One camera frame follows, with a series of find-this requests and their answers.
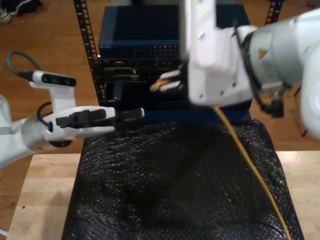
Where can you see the blue Netgear network switch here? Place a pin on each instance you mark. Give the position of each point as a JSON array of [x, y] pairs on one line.
[[140, 25]]

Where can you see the dark navy sneaker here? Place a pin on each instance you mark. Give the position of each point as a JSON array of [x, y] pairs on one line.
[[25, 6]]

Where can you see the small blue object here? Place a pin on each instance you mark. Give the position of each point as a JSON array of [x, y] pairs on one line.
[[311, 4]]

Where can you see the white sneaker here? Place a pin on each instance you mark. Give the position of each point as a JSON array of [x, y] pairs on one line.
[[3, 16]]

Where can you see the black perforated rack post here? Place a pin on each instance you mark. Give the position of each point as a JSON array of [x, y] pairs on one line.
[[272, 12], [86, 30]]

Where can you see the black bubble wrap mat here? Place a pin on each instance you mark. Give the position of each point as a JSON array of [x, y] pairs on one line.
[[162, 187]]

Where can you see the black Dell rack server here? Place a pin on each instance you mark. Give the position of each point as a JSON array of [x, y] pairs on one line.
[[130, 72]]

